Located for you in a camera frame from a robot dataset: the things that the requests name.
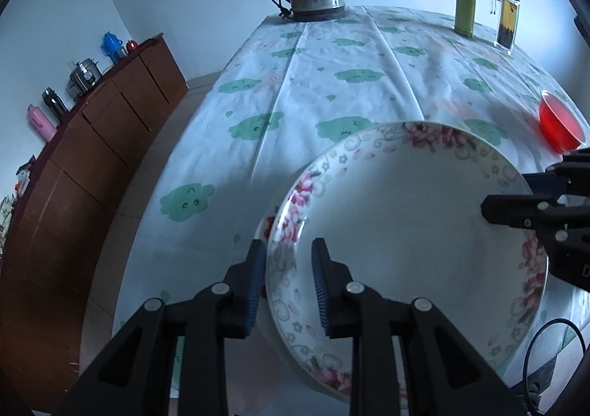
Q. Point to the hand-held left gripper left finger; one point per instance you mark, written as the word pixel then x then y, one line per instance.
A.
pixel 256 291

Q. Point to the red plastic bowl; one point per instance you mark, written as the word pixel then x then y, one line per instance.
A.
pixel 560 121

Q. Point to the blue thermos jug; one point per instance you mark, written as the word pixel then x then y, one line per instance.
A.
pixel 113 46

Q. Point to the green cloud print tablecloth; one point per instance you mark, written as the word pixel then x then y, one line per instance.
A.
pixel 322 75

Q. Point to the black thermos bottle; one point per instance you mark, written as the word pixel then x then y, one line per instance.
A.
pixel 55 101

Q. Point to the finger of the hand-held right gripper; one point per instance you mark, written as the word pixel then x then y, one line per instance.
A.
pixel 507 211
pixel 540 184

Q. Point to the brown wooden sideboard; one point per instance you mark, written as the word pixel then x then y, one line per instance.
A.
pixel 92 158

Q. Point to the small red object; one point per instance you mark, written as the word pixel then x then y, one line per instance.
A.
pixel 132 46

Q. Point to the glass tea bottle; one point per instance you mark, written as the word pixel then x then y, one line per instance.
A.
pixel 507 19

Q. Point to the white plate with rose print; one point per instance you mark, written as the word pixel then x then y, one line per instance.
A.
pixel 261 231

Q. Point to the pile of small packets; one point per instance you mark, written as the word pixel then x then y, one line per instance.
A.
pixel 18 185

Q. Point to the pink thermos bottle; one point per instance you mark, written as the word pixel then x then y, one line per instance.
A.
pixel 42 123

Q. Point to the large floral-rimmed white plate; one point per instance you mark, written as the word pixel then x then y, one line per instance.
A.
pixel 415 236

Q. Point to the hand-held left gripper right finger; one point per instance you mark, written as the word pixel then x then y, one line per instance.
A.
pixel 320 291

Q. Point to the green thermos bottle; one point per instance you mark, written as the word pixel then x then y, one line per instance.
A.
pixel 464 5

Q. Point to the steel cooking pot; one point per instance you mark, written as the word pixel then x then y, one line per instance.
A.
pixel 85 77

